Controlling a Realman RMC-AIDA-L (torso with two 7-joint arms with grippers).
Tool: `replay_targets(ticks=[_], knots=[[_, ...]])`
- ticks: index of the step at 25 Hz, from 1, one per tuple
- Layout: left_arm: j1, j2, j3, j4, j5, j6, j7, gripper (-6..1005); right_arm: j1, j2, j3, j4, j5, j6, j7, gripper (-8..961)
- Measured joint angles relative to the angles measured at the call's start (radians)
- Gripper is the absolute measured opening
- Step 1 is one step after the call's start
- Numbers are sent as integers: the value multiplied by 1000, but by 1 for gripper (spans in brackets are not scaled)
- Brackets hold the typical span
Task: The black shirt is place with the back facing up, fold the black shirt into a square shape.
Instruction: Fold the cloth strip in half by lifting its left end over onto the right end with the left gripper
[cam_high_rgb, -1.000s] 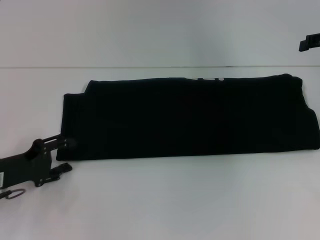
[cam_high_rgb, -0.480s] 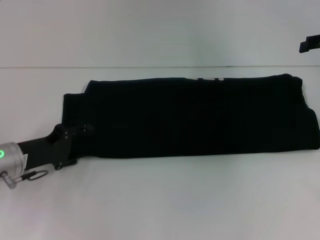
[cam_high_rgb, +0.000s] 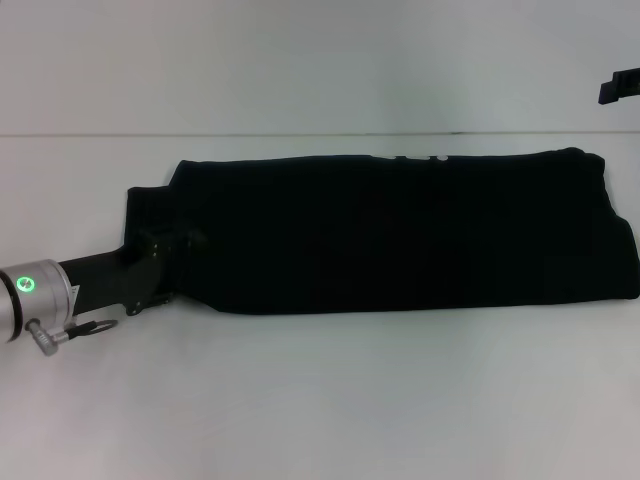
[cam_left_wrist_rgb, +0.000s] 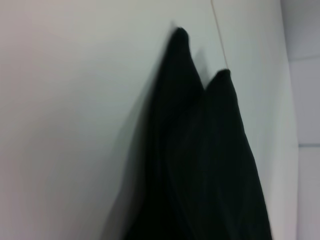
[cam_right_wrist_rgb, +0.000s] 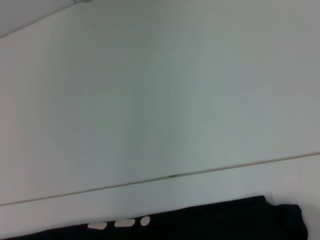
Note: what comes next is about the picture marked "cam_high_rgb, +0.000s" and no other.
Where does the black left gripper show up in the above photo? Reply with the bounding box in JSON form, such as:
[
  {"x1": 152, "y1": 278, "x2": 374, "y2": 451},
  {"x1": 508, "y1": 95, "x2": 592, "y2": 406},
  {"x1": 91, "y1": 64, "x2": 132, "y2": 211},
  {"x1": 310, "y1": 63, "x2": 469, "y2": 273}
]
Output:
[{"x1": 57, "y1": 227, "x2": 209, "y2": 317}]

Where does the black shirt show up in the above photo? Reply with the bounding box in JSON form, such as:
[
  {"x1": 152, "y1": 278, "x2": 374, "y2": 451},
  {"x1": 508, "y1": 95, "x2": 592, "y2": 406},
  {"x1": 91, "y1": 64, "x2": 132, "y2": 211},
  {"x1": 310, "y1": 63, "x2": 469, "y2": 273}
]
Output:
[{"x1": 124, "y1": 146, "x2": 640, "y2": 317}]

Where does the black cable with silver plug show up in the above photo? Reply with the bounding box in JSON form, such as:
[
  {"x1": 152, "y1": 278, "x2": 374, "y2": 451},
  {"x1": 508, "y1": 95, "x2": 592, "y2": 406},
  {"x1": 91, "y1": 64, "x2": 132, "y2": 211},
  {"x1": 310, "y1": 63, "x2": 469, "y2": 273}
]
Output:
[{"x1": 24, "y1": 317, "x2": 120, "y2": 358}]

